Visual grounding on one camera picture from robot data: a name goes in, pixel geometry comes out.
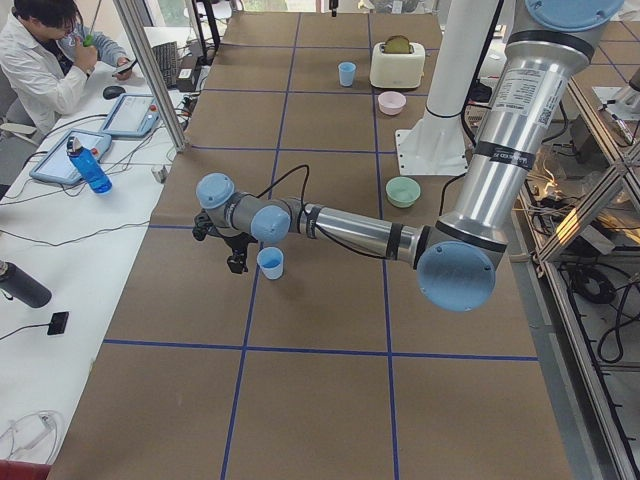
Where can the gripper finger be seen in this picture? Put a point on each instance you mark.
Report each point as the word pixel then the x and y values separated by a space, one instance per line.
pixel 237 263

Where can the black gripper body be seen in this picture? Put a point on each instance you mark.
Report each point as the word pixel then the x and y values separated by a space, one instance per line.
pixel 236 244

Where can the light blue cup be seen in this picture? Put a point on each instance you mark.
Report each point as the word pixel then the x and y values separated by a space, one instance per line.
pixel 271 262
pixel 346 72

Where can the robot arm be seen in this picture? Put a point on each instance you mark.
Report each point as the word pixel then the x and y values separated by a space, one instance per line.
pixel 455 259

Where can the blue water bottle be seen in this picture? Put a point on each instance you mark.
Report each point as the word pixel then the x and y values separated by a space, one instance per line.
pixel 88 167

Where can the teach pendant far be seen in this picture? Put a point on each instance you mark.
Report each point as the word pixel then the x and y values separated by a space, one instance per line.
pixel 132 116

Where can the teach pendant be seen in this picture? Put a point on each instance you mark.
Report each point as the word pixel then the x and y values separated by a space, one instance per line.
pixel 56 167
pixel 132 116

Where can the green bowl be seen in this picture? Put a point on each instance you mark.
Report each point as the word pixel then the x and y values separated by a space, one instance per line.
pixel 402 191

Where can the small black box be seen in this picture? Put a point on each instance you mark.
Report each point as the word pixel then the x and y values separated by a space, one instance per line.
pixel 58 323

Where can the black computer mouse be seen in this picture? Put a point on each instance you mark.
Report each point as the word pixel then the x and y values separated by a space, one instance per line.
pixel 112 92

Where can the teach pendant near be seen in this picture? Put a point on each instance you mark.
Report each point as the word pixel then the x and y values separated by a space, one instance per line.
pixel 56 167

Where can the black keyboard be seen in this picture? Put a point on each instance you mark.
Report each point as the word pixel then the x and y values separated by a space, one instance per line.
pixel 167 59

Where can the pink bowl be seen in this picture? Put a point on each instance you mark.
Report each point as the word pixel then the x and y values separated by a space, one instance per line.
pixel 391 103

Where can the black thermos bottle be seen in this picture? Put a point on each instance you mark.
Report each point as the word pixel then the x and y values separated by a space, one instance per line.
pixel 20 285

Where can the cream toaster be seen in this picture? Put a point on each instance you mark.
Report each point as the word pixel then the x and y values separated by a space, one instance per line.
pixel 397 71

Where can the bread slice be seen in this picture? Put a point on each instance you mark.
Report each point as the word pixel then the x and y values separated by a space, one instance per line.
pixel 397 44

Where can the person in white coat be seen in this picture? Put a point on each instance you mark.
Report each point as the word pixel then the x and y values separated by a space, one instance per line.
pixel 48 56

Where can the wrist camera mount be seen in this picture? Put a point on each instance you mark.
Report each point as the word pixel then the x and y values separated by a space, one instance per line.
pixel 204 226

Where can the aluminium frame post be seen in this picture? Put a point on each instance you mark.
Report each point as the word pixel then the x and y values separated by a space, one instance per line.
pixel 134 29

